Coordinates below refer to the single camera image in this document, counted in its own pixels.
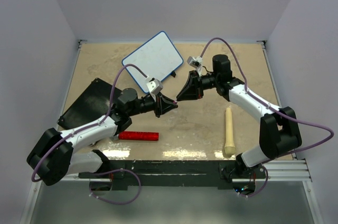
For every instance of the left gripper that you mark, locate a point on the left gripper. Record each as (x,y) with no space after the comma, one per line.
(162,104)

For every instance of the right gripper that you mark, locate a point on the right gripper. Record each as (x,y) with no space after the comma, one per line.
(193,90)

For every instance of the blue framed whiteboard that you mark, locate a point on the blue framed whiteboard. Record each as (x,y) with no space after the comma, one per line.
(157,57)

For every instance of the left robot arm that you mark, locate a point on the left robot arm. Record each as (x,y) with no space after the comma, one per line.
(56,153)

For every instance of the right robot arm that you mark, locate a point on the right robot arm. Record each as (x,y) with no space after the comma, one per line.
(278,131)

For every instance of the red glitter microphone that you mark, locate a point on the red glitter microphone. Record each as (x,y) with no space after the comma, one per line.
(138,136)

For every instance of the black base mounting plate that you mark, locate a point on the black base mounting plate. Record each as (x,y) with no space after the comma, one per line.
(223,175)

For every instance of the black carrying case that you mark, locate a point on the black carrying case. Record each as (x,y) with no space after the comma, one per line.
(89,106)

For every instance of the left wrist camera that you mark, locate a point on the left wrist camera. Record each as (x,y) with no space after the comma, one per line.
(154,86)

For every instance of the wire whiteboard stand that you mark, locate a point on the wire whiteboard stand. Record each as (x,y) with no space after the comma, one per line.
(173,74)

